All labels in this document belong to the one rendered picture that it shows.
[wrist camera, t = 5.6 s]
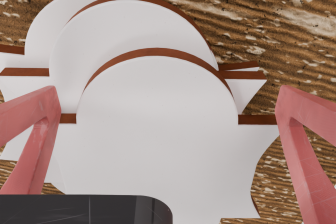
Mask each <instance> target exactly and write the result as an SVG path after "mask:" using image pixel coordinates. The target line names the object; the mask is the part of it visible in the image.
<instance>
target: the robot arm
mask: <svg viewBox="0 0 336 224"><path fill-rule="evenodd" d="M274 112H275V117H276V122H277V126H278V131H279V135H280V140H281V144H282V148H283V152H284V155H285V159H286V163H287V166H288V170H289V173H290V177H291V180H292V184H293V187H294V191H295V195H296V198H297V202H298V205H299V209H300V212H301V216H302V219H303V223H304V224H336V189H335V187H334V186H333V184H332V183H331V181H330V179H329V178H328V176H327V175H326V173H325V172H324V170H323V168H322V167H321V165H320V163H319V161H318V158H317V156H316V154H315V152H314V150H313V148H312V145H311V143H310V141H309V139H308V137H307V134H306V132H305V130H304V127H303V125H304V126H306V127H307V128H309V129H310V130H312V131H313V132H315V133H316V134H318V135H319V136H320V137H322V138H323V139H325V140H326V141H328V142H329V143H331V144H332V145H334V146H335V147H336V103H334V102H331V101H329V100H326V99H324V98H321V97H318V96H316V95H313V94H310V93H308V92H305V91H302V90H300V89H297V88H295V87H292V86H289V85H282V86H281V87H280V90H279V94H278V97H277V101H276V105H275V110H274ZM61 113H62V109H61V105H60V101H59V97H58V94H57V90H56V87H55V86H54V85H48V86H45V87H43V88H40V89H37V90H35V91H32V92H30V93H27V94H24V95H22V96H19V97H17V98H14V99H11V100H9V101H6V102H4V103H1V104H0V147H2V146H3V145H5V144H6V143H8V142H9V141H11V140H12V139H13V138H15V137H16V136H18V135H19V134H21V133H22V132H24V131H25V130H26V129H28V128H29V127H31V126H32V125H33V128H32V131H31V133H30V135H29V137H28V139H27V142H26V144H25V146H24V148H23V150H22V153H21V155H20V157H19V159H18V161H17V163H16V165H15V167H14V169H13V171H12V172H11V174H10V175H9V177H8V179H7V180H6V182H5V183H4V185H3V186H2V188H1V189H0V224H173V214H172V211H171V209H170V208H169V207H168V206H167V205H166V204H165V203H164V202H162V201H161V200H159V199H156V198H154V197H150V196H145V195H114V194H41V192H42V188H43V185H44V181H45V178H46V174H47V170H48V167H49V163H50V160H51V156H52V153H53V149H54V145H55V141H56V136H57V132H58V127H59V122H60V118H61Z"/></svg>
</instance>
